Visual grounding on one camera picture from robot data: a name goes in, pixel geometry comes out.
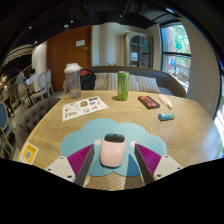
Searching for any cream plastic tube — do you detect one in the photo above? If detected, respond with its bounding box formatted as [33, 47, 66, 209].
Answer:
[157, 93, 174, 110]

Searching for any black-framed window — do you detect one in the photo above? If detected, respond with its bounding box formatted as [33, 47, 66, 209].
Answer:
[160, 23, 193, 93]

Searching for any pink computer mouse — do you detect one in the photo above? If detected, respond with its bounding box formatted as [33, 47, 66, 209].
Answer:
[99, 132, 127, 169]

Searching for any blue cloud-shaped mouse pad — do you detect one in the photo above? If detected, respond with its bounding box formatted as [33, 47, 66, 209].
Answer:
[59, 118, 168, 178]

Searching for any blue chair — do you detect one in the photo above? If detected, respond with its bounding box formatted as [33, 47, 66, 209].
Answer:
[0, 99, 18, 158]

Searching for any brown curved sofa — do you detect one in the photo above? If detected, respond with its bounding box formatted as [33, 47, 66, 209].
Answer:
[79, 65, 188, 99]

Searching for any large curved window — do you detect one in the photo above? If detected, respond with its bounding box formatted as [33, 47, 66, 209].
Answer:
[213, 59, 224, 158]

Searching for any black flat box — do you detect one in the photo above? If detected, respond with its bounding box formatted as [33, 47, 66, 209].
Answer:
[137, 95, 161, 111]

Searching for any brown wooden door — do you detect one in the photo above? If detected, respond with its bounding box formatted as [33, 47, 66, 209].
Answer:
[46, 25, 93, 93]

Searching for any small teal packet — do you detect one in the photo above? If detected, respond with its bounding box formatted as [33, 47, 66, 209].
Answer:
[157, 112, 176, 122]

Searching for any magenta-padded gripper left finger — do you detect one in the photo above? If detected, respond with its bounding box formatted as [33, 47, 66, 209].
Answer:
[45, 143, 96, 187]

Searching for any black backpack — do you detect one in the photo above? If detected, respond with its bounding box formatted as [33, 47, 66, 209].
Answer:
[79, 68, 97, 91]

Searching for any clear shaker bottle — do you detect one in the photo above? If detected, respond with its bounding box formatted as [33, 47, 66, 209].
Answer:
[63, 62, 83, 100]

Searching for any person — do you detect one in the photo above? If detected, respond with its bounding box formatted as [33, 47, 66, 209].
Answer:
[15, 69, 27, 88]
[25, 68, 41, 89]

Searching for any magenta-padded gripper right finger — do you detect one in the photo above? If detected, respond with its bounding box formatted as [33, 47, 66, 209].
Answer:
[133, 143, 184, 186]

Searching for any white sticker sheet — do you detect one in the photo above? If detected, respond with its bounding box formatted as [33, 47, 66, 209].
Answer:
[62, 95, 110, 122]

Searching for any green drink can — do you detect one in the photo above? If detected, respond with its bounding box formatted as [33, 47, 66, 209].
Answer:
[116, 70, 131, 102]

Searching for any striped cushion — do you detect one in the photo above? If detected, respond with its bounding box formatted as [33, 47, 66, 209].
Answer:
[93, 72, 119, 91]
[128, 74, 162, 94]

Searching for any yellow code sticker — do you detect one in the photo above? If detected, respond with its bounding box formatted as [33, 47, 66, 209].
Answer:
[19, 141, 40, 166]

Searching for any grey tufted bench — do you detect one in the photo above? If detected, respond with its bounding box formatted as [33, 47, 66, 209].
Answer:
[14, 98, 61, 143]

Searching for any group of white chairs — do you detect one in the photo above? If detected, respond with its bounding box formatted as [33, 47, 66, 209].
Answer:
[26, 69, 54, 101]

